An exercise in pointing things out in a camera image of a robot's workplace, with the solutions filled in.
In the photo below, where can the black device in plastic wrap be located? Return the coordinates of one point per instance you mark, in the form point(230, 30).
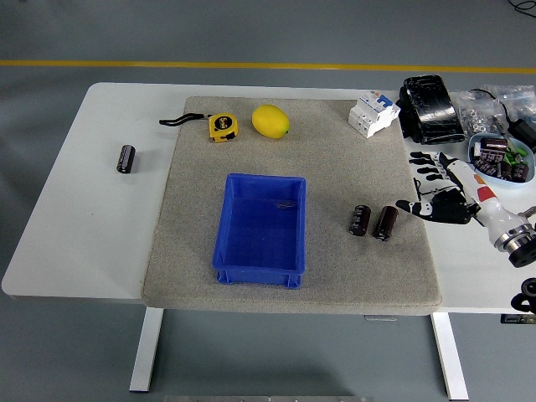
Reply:
point(431, 111)

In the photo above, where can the yellow lemon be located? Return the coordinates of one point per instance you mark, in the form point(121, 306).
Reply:
point(270, 120)

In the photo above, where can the clear bag of small parts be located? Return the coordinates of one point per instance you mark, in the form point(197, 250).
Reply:
point(517, 98)

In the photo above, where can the grey under-table bracket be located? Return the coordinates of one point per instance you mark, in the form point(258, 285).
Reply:
point(380, 317)

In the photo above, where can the white blue circuit breaker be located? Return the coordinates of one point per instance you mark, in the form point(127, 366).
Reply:
point(372, 115)

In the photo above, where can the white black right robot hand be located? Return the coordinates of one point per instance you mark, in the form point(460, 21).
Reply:
point(481, 197)

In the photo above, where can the black table control panel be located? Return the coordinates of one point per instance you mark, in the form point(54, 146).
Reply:
point(518, 318)

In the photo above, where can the small green parts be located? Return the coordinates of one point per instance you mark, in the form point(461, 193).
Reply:
point(513, 156)

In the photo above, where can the white table leg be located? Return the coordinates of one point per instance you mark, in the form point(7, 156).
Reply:
point(146, 352)
point(450, 356)

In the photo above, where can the clear bag of metal nuts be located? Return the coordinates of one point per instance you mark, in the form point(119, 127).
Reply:
point(477, 113)

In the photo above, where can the metal paper clip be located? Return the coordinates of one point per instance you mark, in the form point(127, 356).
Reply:
point(285, 204)

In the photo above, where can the blue plastic box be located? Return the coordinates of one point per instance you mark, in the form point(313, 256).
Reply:
point(261, 234)

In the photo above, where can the dark battery with white print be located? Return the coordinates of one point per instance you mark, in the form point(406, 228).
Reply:
point(488, 163)
point(494, 145)
point(360, 220)
point(125, 158)

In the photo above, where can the light blue bowl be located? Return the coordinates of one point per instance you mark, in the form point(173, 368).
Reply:
point(508, 182)

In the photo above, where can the grey-brown felt mat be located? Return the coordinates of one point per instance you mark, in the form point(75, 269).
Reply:
point(335, 259)

